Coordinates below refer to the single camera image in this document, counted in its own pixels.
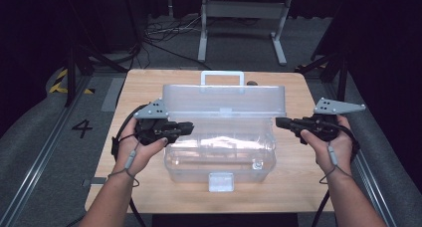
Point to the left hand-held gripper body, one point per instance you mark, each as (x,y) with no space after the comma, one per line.
(152,129)

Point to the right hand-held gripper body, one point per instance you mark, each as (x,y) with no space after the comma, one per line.
(323,127)

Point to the clear plastic storage box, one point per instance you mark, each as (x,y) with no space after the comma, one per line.
(219,101)

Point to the person's left hand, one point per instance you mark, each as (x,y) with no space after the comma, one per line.
(144,154)

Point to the person's right hand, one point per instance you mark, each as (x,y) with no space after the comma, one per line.
(345,150)

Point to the small dark round object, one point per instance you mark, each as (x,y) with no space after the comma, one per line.
(252,83)

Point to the black tripod stand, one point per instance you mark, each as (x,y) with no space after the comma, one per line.
(341,74)
(71,71)

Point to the metal floor rail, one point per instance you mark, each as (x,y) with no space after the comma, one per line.
(371,187)
(40,160)

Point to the grey metal stand frame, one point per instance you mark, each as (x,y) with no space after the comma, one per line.
(244,9)

